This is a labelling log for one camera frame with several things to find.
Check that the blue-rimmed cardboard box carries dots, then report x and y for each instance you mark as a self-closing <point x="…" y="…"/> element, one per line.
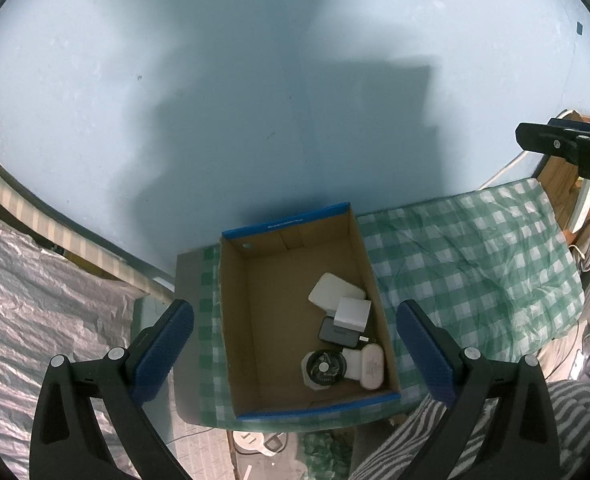
<point x="270" y="330"/>

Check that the green checkered cloth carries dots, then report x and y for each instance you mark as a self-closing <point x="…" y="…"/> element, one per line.
<point x="465" y="260"/>

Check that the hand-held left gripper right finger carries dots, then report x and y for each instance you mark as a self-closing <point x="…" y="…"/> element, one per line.
<point x="427" y="355"/>

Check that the crinkled silver sheet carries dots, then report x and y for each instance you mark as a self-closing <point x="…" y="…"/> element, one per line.
<point x="25" y="300"/>

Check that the dark grey power bank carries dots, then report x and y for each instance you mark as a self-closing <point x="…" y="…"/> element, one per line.
<point x="337" y="335"/>

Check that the white pinkish rounded case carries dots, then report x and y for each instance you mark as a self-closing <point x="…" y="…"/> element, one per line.
<point x="370" y="367"/>

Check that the beige striped mattress edge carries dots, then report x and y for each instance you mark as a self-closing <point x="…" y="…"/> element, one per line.
<point x="25" y="210"/>

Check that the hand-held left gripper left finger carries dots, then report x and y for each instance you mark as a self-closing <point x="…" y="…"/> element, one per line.
<point x="162" y="350"/>

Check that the white square charger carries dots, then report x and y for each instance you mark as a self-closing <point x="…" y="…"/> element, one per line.
<point x="352" y="312"/>

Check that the small white desk fan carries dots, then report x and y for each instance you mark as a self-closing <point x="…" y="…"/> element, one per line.
<point x="323" y="367"/>

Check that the brown wooden board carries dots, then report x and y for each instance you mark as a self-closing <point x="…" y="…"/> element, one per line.
<point x="557" y="180"/>

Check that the white power strip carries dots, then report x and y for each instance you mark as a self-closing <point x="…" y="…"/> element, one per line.
<point x="250" y="441"/>

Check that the white octagonal device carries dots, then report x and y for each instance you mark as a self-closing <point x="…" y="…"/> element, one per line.
<point x="330" y="292"/>

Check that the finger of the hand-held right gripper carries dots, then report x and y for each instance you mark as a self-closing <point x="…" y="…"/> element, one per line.
<point x="580" y="127"/>
<point x="545" y="141"/>

